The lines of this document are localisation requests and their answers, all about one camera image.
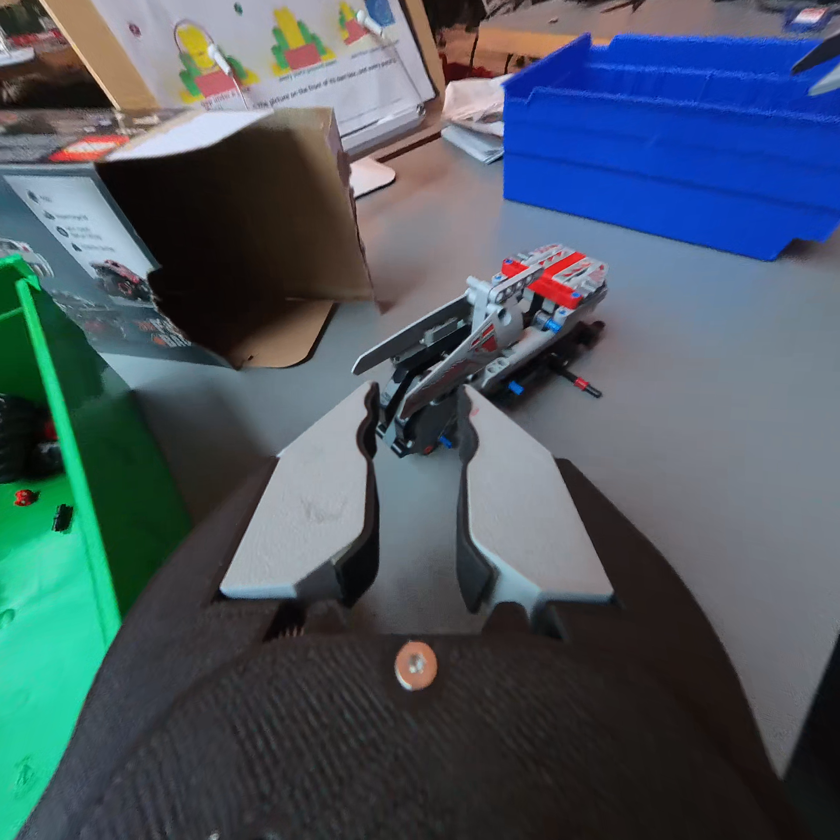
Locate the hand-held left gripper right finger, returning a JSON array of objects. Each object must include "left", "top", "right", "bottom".
[{"left": 456, "top": 386, "right": 616, "bottom": 635}]

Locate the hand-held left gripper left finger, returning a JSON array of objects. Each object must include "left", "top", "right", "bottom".
[{"left": 220, "top": 382, "right": 382, "bottom": 608}]

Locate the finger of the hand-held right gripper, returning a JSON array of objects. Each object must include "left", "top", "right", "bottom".
[{"left": 791, "top": 36, "right": 840, "bottom": 98}]

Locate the grey red lego vehicle model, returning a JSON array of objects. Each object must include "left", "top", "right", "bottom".
[{"left": 351, "top": 243, "right": 610, "bottom": 460}]

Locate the blue plastic bin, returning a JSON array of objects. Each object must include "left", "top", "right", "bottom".
[{"left": 502, "top": 33, "right": 840, "bottom": 262}]

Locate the black lego wheel red hub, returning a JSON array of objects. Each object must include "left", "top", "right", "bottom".
[
  {"left": 26, "top": 420, "right": 67, "bottom": 479},
  {"left": 0, "top": 394, "right": 42, "bottom": 483}
]

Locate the black lego set box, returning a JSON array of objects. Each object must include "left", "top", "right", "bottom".
[{"left": 0, "top": 108, "right": 380, "bottom": 370}]

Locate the green plastic bin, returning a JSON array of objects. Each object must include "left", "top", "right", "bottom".
[{"left": 0, "top": 252, "right": 193, "bottom": 840}]

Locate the torn white paper bag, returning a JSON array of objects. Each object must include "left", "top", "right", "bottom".
[{"left": 443, "top": 79, "right": 506, "bottom": 135}]

